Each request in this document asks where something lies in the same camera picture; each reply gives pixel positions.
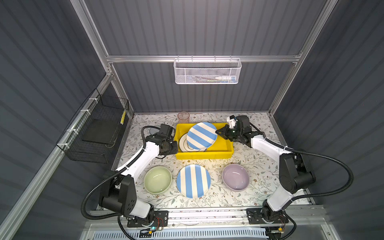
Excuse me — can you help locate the white plate black clover pattern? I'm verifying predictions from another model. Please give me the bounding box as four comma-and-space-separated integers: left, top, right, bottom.
179, 134, 207, 153

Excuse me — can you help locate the yellow plastic bin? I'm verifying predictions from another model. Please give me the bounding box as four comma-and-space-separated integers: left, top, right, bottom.
175, 124, 234, 160

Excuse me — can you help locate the pink plastic cup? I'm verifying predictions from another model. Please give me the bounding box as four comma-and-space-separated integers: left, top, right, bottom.
178, 111, 190, 124

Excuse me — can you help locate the white tube in basket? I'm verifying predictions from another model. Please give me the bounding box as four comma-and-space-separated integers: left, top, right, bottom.
215, 76, 237, 83

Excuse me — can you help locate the white wire mesh basket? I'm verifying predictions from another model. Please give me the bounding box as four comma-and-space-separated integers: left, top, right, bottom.
173, 56, 242, 85

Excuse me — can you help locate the light green bowl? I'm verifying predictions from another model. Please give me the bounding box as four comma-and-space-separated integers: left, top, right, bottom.
144, 166, 173, 195

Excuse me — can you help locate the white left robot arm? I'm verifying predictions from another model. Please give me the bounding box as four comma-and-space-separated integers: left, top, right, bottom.
99, 124, 178, 219

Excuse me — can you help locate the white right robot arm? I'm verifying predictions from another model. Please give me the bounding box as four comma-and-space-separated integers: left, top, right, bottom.
216, 116, 316, 223

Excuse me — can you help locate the lavender bowl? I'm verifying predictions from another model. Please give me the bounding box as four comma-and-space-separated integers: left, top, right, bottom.
222, 164, 250, 192

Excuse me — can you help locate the frosted blue plastic cup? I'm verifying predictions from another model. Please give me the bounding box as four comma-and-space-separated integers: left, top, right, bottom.
149, 128, 159, 135

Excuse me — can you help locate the black wire basket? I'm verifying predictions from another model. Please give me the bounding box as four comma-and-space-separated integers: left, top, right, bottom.
57, 91, 130, 164

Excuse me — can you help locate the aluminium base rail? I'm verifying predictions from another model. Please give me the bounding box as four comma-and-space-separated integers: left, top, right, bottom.
83, 206, 331, 240

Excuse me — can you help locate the yellow tag on basket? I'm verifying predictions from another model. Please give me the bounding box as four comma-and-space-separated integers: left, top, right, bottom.
120, 110, 127, 125

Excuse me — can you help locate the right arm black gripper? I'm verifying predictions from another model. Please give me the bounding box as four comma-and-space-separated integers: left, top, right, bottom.
215, 124, 242, 142

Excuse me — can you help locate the floral patterned table mat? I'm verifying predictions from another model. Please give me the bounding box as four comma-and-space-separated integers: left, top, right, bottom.
112, 114, 279, 209

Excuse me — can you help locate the right black corrugated cable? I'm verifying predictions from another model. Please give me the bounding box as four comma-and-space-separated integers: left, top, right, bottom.
248, 121, 355, 202

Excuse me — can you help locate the blue white striped plate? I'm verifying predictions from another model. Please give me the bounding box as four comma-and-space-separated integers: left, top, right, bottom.
187, 122, 218, 150
177, 164, 211, 199

